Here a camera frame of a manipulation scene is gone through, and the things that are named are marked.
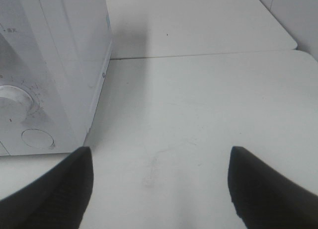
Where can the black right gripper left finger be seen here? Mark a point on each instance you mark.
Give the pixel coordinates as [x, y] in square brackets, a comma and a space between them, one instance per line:
[56, 200]

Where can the white microwave oven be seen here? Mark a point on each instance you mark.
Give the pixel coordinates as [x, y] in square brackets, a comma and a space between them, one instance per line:
[58, 51]

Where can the white microwave knob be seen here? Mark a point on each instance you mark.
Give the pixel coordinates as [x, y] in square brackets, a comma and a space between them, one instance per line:
[15, 104]

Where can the round door release button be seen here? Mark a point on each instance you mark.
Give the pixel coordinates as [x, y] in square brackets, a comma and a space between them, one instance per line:
[37, 138]

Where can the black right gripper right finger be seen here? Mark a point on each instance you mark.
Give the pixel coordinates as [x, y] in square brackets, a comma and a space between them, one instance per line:
[265, 199]

